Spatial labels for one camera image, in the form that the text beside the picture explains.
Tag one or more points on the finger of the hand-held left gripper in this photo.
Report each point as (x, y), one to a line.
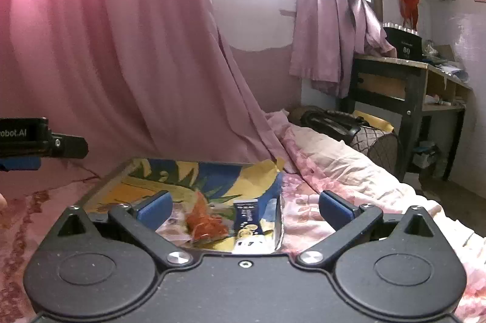
(19, 164)
(70, 147)

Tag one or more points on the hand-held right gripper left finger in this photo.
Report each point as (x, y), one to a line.
(155, 209)

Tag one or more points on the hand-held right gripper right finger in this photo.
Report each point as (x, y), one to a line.
(334, 209)

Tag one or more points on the clear snack wrappers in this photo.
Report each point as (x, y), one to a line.
(176, 228)

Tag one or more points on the red snack packet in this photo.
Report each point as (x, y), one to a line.
(207, 222)

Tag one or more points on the printed cardboard box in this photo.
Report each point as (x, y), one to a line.
(212, 178)

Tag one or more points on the blue snack packet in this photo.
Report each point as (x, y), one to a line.
(250, 224)

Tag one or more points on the pink floral bedsheet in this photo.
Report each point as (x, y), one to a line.
(341, 167)

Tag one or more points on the black bag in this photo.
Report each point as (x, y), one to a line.
(330, 123)

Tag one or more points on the yellow bag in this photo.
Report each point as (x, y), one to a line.
(376, 122)

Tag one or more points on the pink curtain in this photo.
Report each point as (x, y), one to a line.
(114, 42)

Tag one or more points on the dark wooden desk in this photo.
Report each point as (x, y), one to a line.
(414, 87)

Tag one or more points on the tied purple curtain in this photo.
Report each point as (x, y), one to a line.
(326, 34)

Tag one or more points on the black device with display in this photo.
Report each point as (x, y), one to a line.
(404, 44)

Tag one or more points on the papers on desk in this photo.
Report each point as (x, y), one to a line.
(448, 66)

